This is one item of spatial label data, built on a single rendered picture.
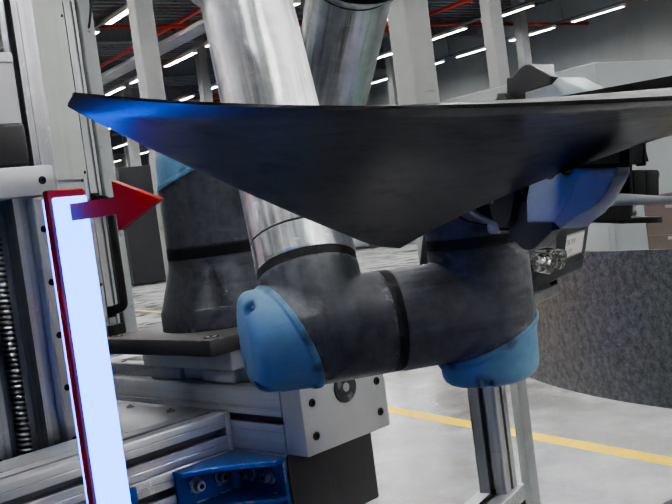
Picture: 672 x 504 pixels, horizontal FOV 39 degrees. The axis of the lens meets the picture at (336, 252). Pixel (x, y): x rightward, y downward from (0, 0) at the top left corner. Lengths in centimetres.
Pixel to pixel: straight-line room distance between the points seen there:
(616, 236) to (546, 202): 978
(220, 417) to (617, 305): 162
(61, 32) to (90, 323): 212
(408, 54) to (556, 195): 689
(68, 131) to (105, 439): 205
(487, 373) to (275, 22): 31
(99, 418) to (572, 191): 26
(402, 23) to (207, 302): 635
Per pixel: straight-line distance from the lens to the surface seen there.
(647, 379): 253
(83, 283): 49
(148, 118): 35
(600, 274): 257
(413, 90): 729
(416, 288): 66
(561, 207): 44
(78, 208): 48
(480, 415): 96
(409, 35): 733
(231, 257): 112
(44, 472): 98
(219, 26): 76
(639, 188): 52
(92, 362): 49
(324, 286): 65
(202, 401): 114
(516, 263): 68
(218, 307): 112
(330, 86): 100
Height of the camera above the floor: 117
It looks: 3 degrees down
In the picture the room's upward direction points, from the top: 8 degrees counter-clockwise
